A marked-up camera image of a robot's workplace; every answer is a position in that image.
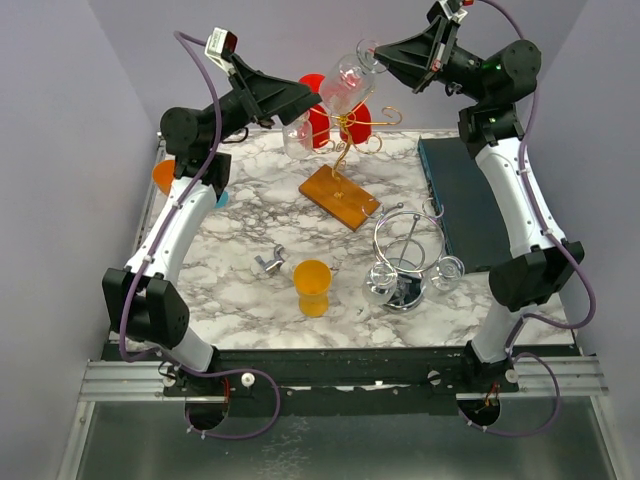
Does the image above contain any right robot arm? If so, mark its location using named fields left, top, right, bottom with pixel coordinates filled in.
left=374, top=1, right=584, bottom=392

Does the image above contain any purple cable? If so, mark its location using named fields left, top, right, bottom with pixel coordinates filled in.
left=119, top=30, right=283, bottom=441
left=469, top=0, right=599, bottom=439

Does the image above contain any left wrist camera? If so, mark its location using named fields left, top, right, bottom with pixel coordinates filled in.
left=204, top=27, right=238, bottom=74

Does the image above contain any aluminium rail frame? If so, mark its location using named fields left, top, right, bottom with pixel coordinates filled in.
left=60, top=132, right=632, bottom=479

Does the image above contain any blue wine glass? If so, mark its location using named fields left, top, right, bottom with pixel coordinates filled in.
left=215, top=191, right=229, bottom=209

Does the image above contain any left red wine glass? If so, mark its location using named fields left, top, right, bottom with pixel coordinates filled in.
left=299, top=73, right=330, bottom=149

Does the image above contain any clear wine glass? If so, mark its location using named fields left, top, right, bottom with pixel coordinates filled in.
left=282, top=112, right=313, bottom=160
left=319, top=39, right=386, bottom=116

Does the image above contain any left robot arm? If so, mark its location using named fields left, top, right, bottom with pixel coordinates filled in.
left=102, top=55, right=321, bottom=395

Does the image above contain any orange wine glass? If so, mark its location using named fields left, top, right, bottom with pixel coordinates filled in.
left=152, top=159, right=175, bottom=196

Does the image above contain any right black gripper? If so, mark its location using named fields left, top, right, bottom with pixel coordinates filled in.
left=371, top=17, right=489, bottom=105

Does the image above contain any gold wire wine glass rack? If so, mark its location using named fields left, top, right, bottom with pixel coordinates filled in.
left=299, top=106, right=403, bottom=232

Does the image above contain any yellow wine glass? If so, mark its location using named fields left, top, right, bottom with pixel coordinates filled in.
left=293, top=259, right=332, bottom=318

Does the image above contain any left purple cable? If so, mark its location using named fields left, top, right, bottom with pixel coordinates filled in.
left=119, top=30, right=283, bottom=441

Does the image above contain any white cylinder fitting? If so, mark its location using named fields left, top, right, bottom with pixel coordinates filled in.
left=280, top=262, right=297, bottom=280

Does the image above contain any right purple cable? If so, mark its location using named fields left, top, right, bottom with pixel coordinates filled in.
left=469, top=0, right=599, bottom=439

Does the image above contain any chrome wire glass rack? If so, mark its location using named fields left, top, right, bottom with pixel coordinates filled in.
left=368, top=202, right=445, bottom=313

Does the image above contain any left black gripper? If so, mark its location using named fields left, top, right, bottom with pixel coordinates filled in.
left=202, top=53, right=318, bottom=151

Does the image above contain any right red wine glass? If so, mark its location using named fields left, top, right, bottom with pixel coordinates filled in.
left=340, top=103, right=372, bottom=145

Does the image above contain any red wine glass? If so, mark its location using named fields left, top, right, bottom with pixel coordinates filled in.
left=340, top=103, right=372, bottom=145
left=299, top=73, right=330, bottom=149

